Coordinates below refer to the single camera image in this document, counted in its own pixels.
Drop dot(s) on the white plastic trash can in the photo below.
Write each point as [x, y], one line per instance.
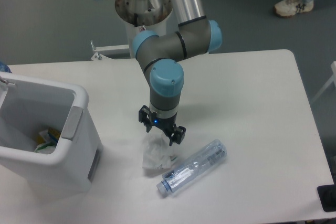
[30, 105]

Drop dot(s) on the clear plastic water bottle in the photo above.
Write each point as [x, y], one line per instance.
[194, 166]

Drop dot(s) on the yellow green trash in can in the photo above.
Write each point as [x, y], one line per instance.
[47, 141]

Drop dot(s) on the white frame at right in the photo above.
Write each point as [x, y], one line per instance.
[328, 83]

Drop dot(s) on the black clamp at table edge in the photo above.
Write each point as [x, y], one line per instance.
[327, 197]

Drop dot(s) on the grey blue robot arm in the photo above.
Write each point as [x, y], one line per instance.
[168, 31]

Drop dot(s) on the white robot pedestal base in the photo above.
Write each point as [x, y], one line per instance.
[126, 45]

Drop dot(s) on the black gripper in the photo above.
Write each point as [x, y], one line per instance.
[167, 125]

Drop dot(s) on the white paper wrapper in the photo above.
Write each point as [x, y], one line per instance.
[158, 155]

